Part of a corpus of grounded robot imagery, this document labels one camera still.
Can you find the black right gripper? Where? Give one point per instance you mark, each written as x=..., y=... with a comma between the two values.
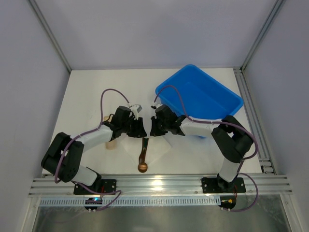
x=160, y=125

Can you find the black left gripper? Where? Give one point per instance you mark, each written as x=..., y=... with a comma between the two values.
x=134, y=126

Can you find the gold fork green handle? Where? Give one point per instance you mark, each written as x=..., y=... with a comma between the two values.
x=142, y=156

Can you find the copper spoon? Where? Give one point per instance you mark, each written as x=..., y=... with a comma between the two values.
x=143, y=167

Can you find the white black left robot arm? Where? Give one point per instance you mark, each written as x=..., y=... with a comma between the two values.
x=63, y=157

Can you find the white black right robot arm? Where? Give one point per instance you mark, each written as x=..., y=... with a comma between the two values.
x=232, y=139

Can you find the beige utensil holder case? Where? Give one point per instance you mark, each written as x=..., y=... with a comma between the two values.
x=112, y=144

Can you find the blue plastic bin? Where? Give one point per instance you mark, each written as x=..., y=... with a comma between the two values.
x=192, y=91

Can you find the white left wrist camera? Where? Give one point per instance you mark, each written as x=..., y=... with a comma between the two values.
x=136, y=108

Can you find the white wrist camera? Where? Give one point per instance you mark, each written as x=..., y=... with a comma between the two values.
x=155, y=105
x=136, y=108

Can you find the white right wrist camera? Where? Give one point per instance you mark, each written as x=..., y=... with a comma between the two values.
x=155, y=105

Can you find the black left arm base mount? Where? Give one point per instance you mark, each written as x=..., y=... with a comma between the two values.
x=100, y=186

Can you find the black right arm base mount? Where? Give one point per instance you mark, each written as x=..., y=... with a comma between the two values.
x=218, y=185

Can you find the white slotted cable duct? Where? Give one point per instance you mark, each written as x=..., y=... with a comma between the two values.
x=132, y=201

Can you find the aluminium front rail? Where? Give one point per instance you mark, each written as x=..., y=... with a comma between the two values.
x=155, y=185

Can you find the aluminium frame post left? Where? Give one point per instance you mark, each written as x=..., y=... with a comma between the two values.
x=48, y=31

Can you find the aluminium frame post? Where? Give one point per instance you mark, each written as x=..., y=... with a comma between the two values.
x=274, y=12
x=48, y=31

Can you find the aluminium frame post right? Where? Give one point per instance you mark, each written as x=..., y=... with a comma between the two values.
x=274, y=12

